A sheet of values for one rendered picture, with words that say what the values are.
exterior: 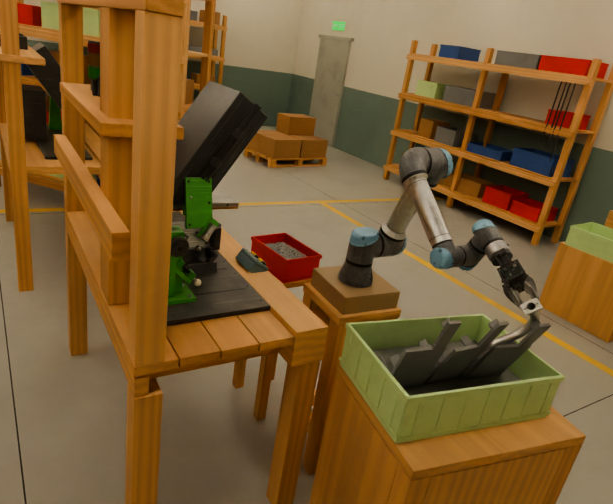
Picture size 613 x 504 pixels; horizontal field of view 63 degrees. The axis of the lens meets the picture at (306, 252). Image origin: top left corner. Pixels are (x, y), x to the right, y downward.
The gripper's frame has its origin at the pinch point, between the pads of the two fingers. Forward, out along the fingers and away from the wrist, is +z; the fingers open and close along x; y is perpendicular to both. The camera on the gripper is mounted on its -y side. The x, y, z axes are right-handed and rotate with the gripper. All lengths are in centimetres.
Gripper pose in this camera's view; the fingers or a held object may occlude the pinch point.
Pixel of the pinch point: (531, 307)
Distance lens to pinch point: 175.1
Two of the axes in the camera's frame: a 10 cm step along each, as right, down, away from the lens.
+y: -4.7, -4.8, -7.4
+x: 8.5, -4.6, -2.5
